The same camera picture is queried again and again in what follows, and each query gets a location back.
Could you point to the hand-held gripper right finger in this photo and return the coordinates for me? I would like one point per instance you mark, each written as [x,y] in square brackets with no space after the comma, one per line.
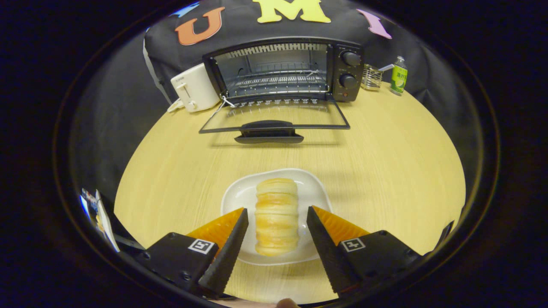
[327,252]

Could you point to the green label drink bottle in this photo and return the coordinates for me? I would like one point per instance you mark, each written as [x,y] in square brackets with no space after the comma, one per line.
[399,79]

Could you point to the white paper sheets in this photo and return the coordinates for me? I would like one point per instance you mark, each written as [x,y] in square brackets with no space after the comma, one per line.
[105,218]

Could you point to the yellow ridged bread roll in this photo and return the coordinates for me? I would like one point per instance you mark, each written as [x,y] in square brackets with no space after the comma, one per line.
[276,218]

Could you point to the black backdrop cloth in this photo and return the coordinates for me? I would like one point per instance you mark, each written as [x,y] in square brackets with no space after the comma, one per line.
[128,85]

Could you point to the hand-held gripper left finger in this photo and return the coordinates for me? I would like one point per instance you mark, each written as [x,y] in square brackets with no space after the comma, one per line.
[227,256]

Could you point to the white pop-up toaster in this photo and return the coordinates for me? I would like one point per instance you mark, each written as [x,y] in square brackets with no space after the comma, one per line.
[197,87]

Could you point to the white plate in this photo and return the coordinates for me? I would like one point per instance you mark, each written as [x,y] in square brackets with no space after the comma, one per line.
[237,201]

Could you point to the black toaster oven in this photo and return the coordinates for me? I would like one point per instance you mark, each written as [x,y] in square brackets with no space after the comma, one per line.
[346,72]

